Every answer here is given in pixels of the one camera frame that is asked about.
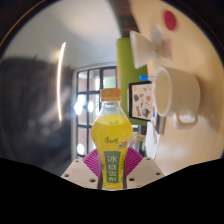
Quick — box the white ceramic bowl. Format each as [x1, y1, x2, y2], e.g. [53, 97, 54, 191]
[129, 30, 159, 70]

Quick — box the white ceramic mug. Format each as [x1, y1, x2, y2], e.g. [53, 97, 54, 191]
[153, 66, 202, 130]

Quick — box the black-framed window wall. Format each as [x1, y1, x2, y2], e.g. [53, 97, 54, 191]
[70, 65, 118, 161]

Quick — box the group of pendant ceiling lamps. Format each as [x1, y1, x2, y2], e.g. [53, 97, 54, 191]
[73, 94, 96, 156]

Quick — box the yellow drink bottle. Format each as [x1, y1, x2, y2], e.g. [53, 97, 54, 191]
[90, 88, 134, 191]

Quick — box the curved linear ceiling light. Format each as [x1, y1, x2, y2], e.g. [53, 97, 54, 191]
[55, 41, 68, 123]

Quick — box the green upholstered bench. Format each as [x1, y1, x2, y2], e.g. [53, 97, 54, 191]
[116, 37, 149, 127]

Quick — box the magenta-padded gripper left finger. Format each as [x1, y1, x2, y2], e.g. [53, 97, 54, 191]
[60, 148, 101, 190]

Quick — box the black-framed picture stand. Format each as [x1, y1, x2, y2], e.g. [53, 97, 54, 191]
[128, 79, 157, 122]

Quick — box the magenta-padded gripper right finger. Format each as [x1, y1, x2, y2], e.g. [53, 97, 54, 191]
[125, 147, 165, 190]

